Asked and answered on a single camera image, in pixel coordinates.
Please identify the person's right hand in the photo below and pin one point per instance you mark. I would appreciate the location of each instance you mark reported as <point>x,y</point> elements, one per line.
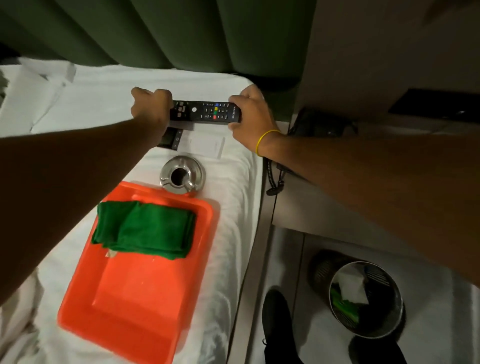
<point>255,120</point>

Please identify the person's left hand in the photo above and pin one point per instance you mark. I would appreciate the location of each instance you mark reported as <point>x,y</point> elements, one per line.
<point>150,107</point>

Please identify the person's right thumb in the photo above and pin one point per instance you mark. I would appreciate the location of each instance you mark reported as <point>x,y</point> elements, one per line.
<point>235,125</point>

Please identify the person's left fingers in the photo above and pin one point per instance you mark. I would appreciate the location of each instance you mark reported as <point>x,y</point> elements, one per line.
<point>169,105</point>

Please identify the black television remote control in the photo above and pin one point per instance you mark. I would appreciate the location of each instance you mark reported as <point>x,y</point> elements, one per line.
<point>204,111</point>

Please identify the person's left forearm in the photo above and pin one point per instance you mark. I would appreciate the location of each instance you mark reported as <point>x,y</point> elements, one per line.
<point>75,180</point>

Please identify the person's right forearm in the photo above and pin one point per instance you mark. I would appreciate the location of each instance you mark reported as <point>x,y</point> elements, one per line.
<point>375,187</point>

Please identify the yellow wristband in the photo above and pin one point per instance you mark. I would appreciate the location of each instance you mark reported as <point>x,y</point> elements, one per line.
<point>263,137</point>

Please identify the small black device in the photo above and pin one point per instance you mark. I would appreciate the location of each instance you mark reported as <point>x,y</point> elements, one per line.
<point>171,138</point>

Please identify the white card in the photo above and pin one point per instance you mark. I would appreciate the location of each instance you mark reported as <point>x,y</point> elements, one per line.
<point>204,145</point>

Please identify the white bed sheet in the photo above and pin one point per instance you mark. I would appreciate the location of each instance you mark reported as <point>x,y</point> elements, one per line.
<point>108,101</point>

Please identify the round metal ashtray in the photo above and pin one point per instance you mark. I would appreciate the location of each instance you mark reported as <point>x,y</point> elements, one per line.
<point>183,174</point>

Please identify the green padded headboard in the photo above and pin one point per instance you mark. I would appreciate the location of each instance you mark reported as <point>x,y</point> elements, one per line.
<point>187,33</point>

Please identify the black telephone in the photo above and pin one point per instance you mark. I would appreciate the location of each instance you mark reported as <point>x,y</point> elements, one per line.
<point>318,123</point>

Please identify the beige nightstand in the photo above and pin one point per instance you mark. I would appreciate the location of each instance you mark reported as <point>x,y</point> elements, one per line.
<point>311,210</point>

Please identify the folded green cloth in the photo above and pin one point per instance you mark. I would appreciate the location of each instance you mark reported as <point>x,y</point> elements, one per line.
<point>146,229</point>

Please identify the white pillow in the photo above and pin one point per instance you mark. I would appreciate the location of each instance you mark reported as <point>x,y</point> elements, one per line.
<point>30,97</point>

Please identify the orange plastic tray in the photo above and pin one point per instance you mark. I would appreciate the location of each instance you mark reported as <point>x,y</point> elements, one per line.
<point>142,296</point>

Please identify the crumpled white paper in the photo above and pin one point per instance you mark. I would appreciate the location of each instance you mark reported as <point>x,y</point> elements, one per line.
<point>351,288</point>

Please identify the person's left black shoe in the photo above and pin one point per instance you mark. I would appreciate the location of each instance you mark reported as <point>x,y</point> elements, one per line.
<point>279,330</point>

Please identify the green wrapper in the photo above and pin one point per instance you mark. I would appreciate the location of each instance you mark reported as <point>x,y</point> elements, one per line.
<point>343,307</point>

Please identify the round metal waste bin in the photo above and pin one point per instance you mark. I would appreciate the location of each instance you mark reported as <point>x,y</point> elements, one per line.
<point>367,300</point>

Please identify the beige bed frame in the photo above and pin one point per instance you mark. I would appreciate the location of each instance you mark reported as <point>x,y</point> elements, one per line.
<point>249,270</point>

